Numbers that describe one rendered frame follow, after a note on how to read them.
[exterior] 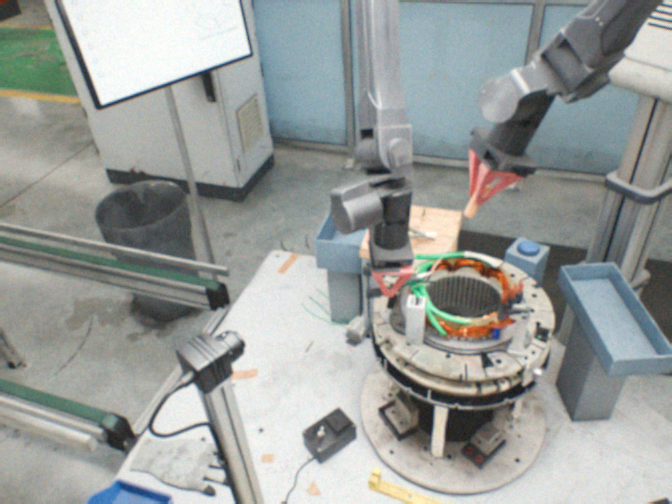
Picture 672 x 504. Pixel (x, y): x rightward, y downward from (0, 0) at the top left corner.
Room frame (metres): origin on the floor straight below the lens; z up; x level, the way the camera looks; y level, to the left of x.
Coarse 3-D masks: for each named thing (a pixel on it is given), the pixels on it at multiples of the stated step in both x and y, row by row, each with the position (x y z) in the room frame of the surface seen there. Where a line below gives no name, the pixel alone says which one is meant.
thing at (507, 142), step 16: (480, 128) 0.76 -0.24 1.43; (496, 128) 0.72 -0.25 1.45; (512, 128) 0.70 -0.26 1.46; (528, 128) 0.69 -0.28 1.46; (496, 144) 0.70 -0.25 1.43; (512, 144) 0.69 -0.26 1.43; (528, 144) 0.70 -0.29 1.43; (496, 160) 0.69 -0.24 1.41; (512, 160) 0.68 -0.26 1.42; (528, 160) 0.69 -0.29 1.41
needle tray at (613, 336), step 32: (576, 288) 0.82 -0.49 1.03; (608, 288) 0.81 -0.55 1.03; (576, 320) 0.76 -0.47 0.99; (608, 320) 0.72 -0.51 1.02; (640, 320) 0.70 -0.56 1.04; (576, 352) 0.73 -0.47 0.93; (608, 352) 0.62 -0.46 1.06; (640, 352) 0.64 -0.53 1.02; (576, 384) 0.69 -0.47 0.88; (608, 384) 0.67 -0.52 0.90; (576, 416) 0.67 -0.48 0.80; (608, 416) 0.67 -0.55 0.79
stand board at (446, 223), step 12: (420, 216) 1.06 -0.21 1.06; (432, 216) 1.05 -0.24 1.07; (444, 216) 1.05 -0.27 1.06; (456, 216) 1.04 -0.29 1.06; (420, 228) 1.01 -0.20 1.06; (432, 228) 1.01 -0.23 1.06; (444, 228) 1.00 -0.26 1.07; (456, 228) 1.00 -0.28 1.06; (420, 240) 0.97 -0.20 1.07; (432, 240) 0.96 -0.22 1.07; (444, 240) 0.96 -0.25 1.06; (456, 240) 0.96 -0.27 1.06; (360, 252) 0.95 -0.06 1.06; (420, 252) 0.92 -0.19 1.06; (432, 252) 0.92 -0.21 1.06; (444, 252) 0.92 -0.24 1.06
